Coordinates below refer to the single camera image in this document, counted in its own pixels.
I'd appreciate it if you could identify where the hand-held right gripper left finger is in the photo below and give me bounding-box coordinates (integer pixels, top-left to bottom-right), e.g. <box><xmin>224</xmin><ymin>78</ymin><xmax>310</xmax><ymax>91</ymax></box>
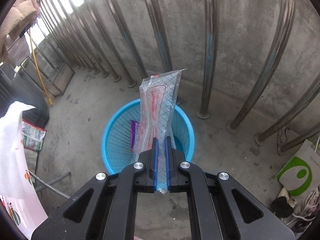
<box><xmin>31</xmin><ymin>137</ymin><xmax>159</xmax><ymax>240</ymax></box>

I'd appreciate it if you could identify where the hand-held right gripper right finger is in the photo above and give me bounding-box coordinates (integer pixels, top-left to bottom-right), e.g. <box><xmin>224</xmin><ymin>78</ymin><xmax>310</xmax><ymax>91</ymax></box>
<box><xmin>165</xmin><ymin>136</ymin><xmax>295</xmax><ymax>240</ymax></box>

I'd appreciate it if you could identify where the purple snack wrapper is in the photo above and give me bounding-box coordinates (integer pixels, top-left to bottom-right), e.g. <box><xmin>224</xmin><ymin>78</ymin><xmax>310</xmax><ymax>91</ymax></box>
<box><xmin>129</xmin><ymin>120</ymin><xmax>140</xmax><ymax>153</ymax></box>

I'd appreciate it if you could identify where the blue plastic waste basket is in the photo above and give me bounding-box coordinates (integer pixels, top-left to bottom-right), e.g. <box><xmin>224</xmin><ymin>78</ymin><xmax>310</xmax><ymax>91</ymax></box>
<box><xmin>101</xmin><ymin>99</ymin><xmax>195</xmax><ymax>177</ymax></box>

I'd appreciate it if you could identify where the clear red print wrapper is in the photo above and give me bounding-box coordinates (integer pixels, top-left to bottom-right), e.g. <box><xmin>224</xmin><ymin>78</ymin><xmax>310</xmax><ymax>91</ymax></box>
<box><xmin>139</xmin><ymin>68</ymin><xmax>188</xmax><ymax>194</ymax></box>

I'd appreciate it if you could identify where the metal balcony railing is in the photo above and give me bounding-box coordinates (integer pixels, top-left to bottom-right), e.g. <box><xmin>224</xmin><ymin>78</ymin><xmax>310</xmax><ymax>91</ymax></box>
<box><xmin>35</xmin><ymin>0</ymin><xmax>320</xmax><ymax>153</ymax></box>

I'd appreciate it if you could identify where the white canvas shoe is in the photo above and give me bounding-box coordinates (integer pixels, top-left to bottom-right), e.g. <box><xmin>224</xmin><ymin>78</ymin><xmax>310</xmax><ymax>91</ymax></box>
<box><xmin>277</xmin><ymin>127</ymin><xmax>292</xmax><ymax>155</ymax></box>

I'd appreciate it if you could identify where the black fuzzy slipper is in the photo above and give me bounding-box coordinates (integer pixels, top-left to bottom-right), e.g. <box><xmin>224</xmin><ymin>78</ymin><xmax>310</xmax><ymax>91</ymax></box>
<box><xmin>271</xmin><ymin>196</ymin><xmax>294</xmax><ymax>218</ymax></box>

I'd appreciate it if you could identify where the green white packet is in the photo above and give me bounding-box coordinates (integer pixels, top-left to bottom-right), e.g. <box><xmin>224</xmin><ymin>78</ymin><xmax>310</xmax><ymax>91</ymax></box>
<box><xmin>21</xmin><ymin>119</ymin><xmax>47</xmax><ymax>152</ymax></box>

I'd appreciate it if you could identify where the white green paper bag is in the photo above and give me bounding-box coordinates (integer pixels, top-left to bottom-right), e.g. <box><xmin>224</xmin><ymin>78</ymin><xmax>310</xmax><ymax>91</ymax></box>
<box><xmin>276</xmin><ymin>139</ymin><xmax>320</xmax><ymax>198</ymax></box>

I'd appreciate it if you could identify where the yellow broom stick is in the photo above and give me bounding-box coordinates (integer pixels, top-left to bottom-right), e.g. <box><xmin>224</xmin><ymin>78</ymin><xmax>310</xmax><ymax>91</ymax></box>
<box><xmin>28</xmin><ymin>29</ymin><xmax>54</xmax><ymax>107</ymax></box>

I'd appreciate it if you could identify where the dark cabinet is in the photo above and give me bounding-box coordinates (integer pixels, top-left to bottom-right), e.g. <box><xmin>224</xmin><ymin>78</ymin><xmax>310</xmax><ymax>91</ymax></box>
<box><xmin>0</xmin><ymin>62</ymin><xmax>50</xmax><ymax>130</ymax></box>

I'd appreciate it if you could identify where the balloon print tablecloth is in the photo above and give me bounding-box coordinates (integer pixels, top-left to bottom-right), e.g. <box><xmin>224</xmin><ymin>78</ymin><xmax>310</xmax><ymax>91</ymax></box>
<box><xmin>0</xmin><ymin>101</ymin><xmax>48</xmax><ymax>233</ymax></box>

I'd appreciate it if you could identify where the white sneaker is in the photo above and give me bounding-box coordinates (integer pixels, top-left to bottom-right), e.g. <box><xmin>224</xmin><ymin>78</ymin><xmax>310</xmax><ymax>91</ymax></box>
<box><xmin>287</xmin><ymin>187</ymin><xmax>320</xmax><ymax>233</ymax></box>

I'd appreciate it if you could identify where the grey hanging cloth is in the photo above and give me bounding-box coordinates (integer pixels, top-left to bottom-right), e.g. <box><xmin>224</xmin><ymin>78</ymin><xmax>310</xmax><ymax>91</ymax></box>
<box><xmin>0</xmin><ymin>34</ymin><xmax>30</xmax><ymax>63</ymax></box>

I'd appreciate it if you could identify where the beige hanging jacket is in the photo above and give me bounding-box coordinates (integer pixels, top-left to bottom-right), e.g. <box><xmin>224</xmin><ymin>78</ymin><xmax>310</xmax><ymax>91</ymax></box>
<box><xmin>0</xmin><ymin>0</ymin><xmax>42</xmax><ymax>45</ymax></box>

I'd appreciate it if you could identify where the metal table frame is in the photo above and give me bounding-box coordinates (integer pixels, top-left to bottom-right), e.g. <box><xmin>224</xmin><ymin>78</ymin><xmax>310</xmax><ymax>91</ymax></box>
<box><xmin>29</xmin><ymin>171</ymin><xmax>72</xmax><ymax>200</ymax></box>

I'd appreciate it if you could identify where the metal frame box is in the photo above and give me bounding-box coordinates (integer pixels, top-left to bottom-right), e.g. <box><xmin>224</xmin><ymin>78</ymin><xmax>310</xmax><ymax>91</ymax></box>
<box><xmin>19</xmin><ymin>60</ymin><xmax>75</xmax><ymax>97</ymax></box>

